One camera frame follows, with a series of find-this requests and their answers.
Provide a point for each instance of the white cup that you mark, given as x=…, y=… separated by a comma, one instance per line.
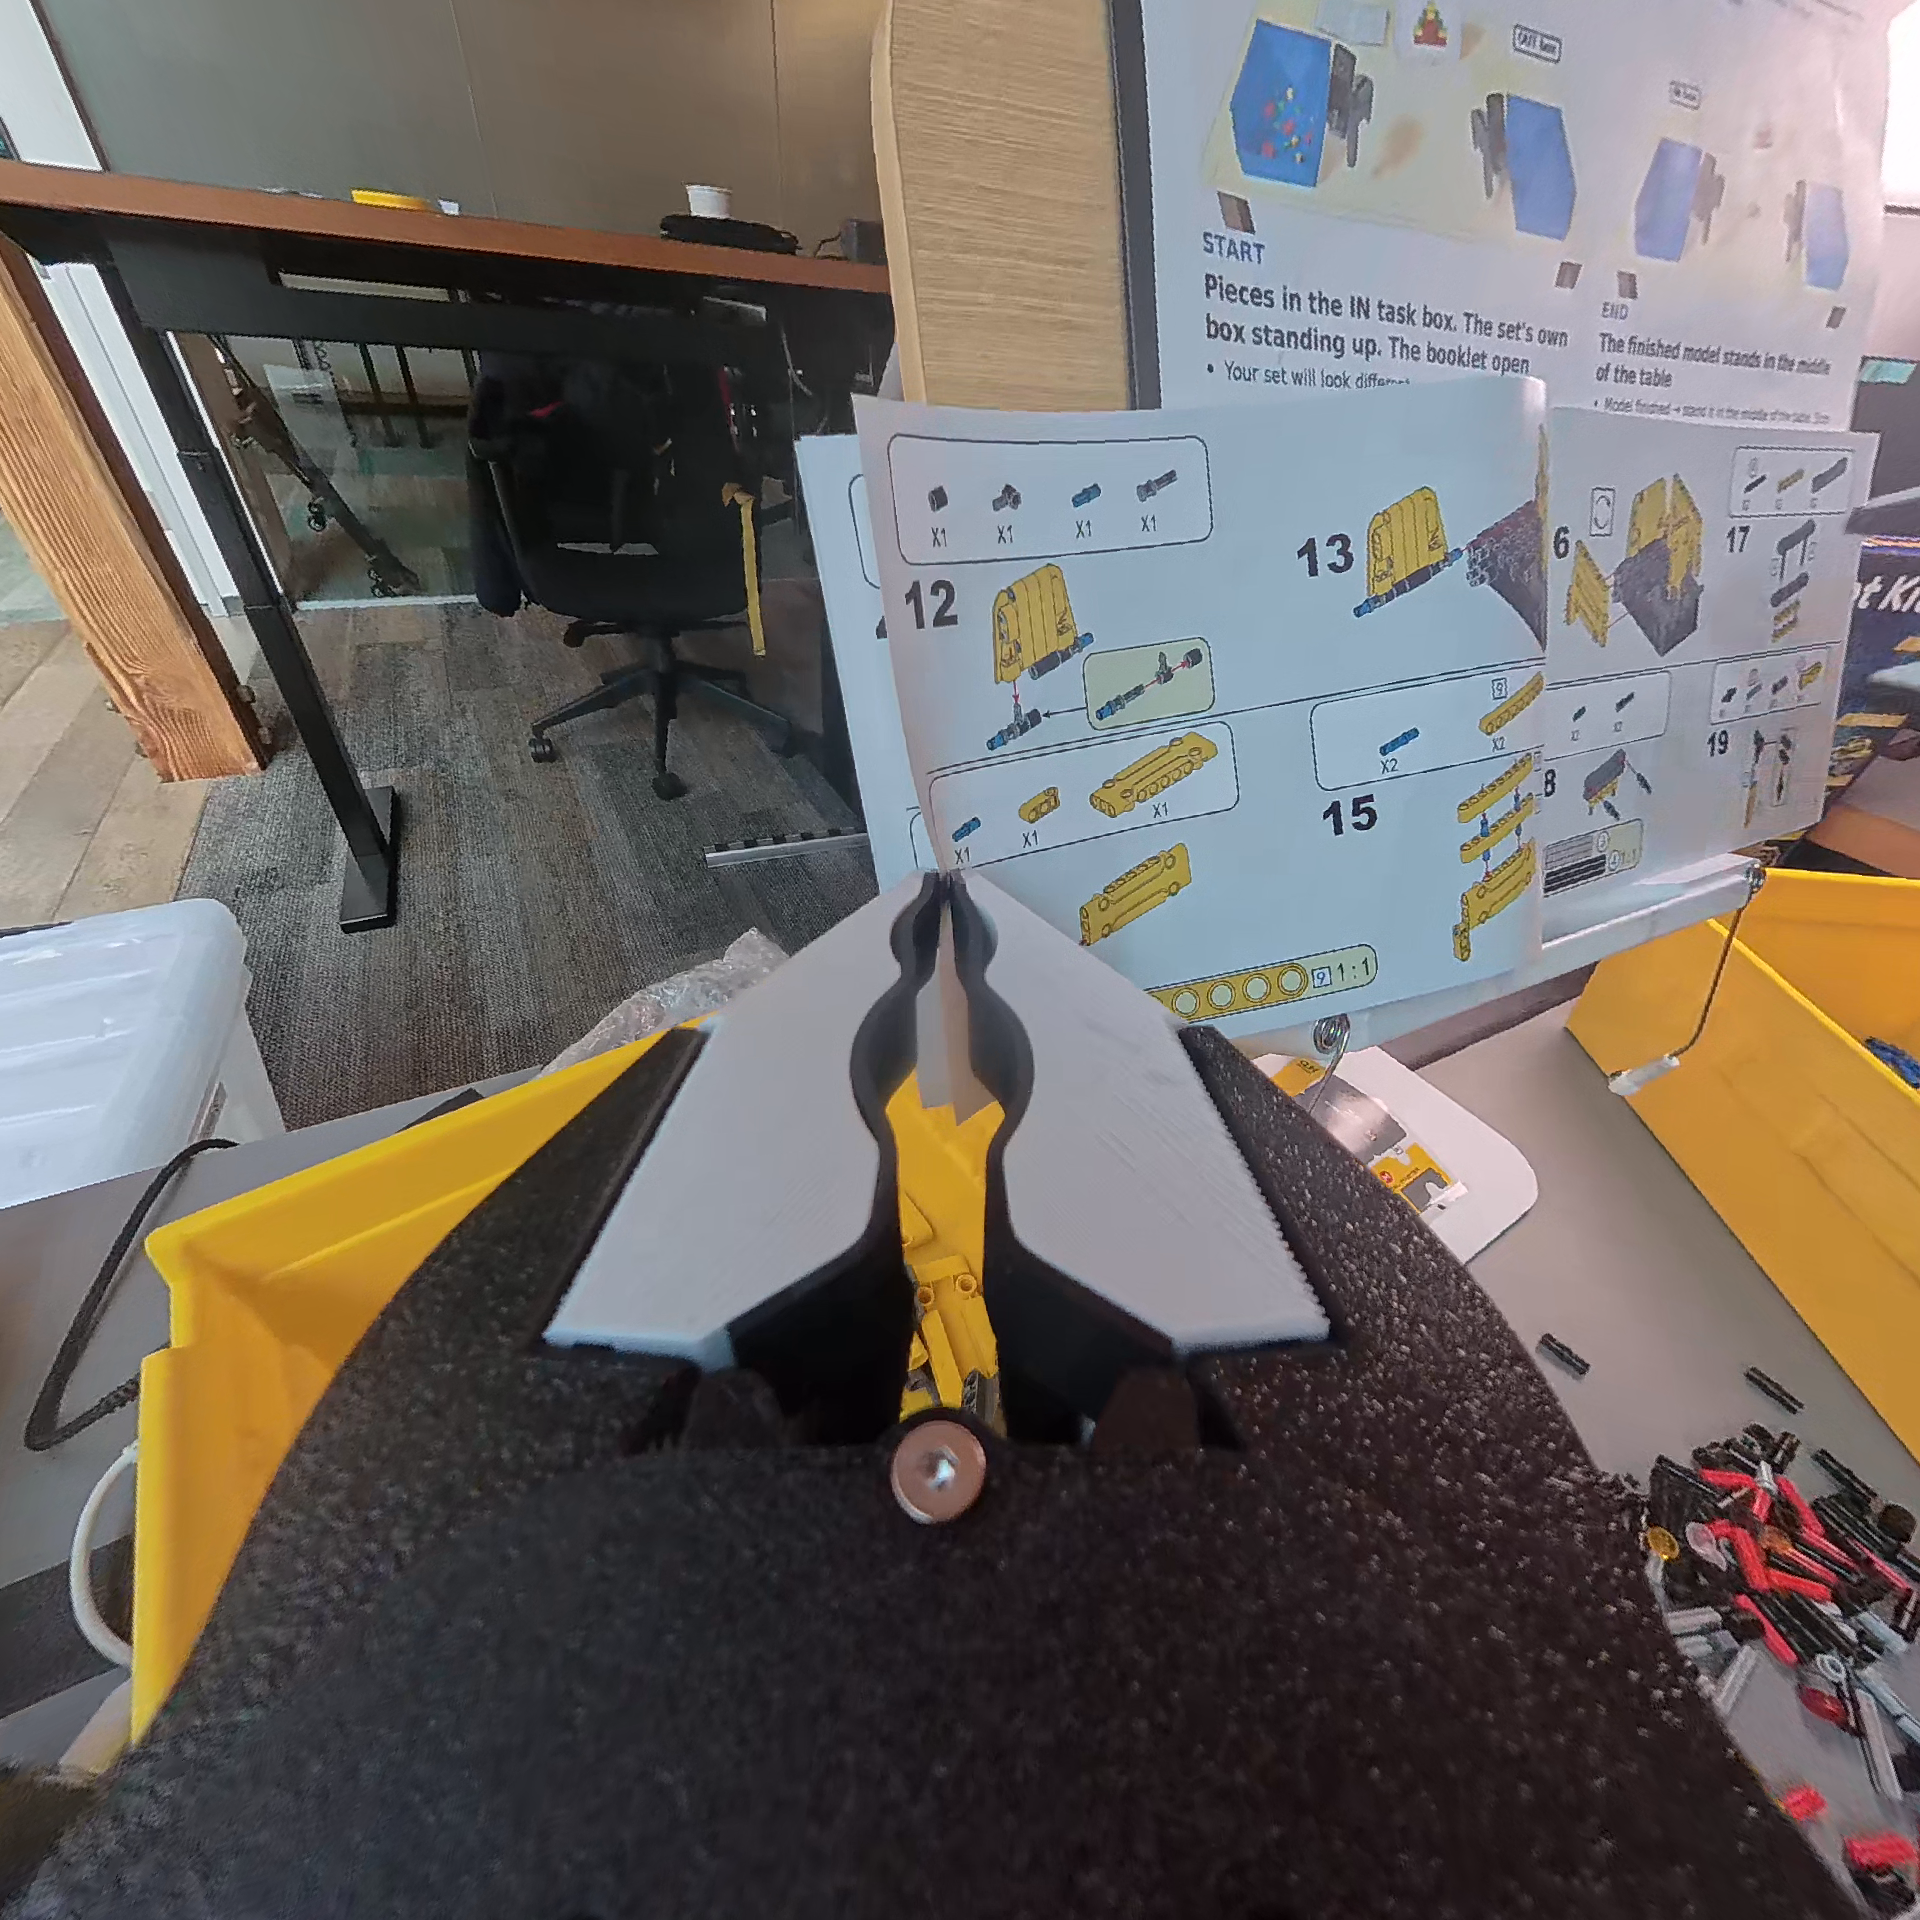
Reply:
x=710, y=200

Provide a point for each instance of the wooden post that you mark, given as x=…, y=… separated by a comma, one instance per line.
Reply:
x=105, y=571

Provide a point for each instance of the printed task sheet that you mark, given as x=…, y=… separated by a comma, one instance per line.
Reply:
x=1424, y=196

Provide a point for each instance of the heap of blue grey parts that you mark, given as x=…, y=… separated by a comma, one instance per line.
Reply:
x=1897, y=1059

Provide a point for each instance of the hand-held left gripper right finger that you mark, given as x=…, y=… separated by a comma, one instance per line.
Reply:
x=1156, y=1184

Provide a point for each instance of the robot kit box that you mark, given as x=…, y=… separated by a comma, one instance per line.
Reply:
x=1876, y=629

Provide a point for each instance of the lego instruction booklet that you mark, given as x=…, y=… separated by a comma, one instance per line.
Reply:
x=1200, y=629

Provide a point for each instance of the pile of small lego pieces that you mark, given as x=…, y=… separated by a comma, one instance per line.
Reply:
x=1785, y=1560

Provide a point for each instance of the wooden stand board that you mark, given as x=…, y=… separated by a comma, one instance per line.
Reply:
x=990, y=196

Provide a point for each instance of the clear plastic bag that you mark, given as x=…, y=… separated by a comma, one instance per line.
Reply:
x=691, y=991

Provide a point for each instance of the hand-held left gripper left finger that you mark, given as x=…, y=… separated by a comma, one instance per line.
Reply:
x=721, y=1184

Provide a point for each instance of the yellow plastic bin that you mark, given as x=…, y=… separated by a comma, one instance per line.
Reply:
x=1771, y=1141
x=254, y=1277

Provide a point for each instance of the printed parts leaflet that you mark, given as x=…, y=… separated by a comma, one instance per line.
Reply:
x=1395, y=1156

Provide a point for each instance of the wooden top office desk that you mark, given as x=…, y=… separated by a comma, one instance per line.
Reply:
x=451, y=235

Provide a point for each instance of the clear plastic storage box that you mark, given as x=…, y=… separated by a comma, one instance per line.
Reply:
x=105, y=1036

